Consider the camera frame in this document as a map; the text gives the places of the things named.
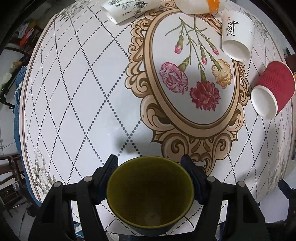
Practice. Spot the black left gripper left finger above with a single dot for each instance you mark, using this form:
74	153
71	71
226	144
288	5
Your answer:
55	221

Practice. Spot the dark teal cup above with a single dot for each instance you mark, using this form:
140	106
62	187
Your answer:
150	194

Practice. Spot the red ribbed paper cup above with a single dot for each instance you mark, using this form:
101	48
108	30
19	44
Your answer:
273	90

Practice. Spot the white cup with calligraphy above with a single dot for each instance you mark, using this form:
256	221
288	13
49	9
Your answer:
237	35

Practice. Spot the white cup with bamboo print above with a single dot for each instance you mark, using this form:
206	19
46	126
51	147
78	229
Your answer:
119	11

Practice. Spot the orange and white cup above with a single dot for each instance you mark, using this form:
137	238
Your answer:
192	7

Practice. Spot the dark wooden chair at left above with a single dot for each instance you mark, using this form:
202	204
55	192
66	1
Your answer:
12	182

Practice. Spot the floral patterned tablecloth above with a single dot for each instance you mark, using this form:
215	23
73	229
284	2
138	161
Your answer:
158	84

